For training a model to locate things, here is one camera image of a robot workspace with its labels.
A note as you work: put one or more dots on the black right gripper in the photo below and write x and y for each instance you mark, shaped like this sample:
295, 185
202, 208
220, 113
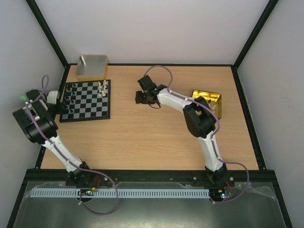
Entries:
140, 97

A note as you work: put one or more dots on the gold tin tray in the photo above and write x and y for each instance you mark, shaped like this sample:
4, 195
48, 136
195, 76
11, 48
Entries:
213, 99

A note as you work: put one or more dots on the black white chess board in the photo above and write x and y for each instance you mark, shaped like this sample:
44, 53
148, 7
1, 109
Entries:
86, 101

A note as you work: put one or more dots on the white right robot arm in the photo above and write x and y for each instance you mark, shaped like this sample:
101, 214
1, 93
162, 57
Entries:
200, 122

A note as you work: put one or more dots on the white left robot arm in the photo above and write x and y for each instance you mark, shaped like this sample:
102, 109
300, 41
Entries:
39, 127

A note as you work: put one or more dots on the silver metal tin box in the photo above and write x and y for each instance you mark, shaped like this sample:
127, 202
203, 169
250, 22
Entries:
91, 68

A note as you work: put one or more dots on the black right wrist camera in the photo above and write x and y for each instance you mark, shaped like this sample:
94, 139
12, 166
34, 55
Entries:
146, 83

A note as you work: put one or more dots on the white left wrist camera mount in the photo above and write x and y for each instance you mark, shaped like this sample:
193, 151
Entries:
53, 96

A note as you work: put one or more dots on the black aluminium frame rail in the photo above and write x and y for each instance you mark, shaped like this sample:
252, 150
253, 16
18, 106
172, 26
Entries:
194, 178

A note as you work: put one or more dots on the white slotted cable duct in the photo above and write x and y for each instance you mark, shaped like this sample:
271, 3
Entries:
122, 193

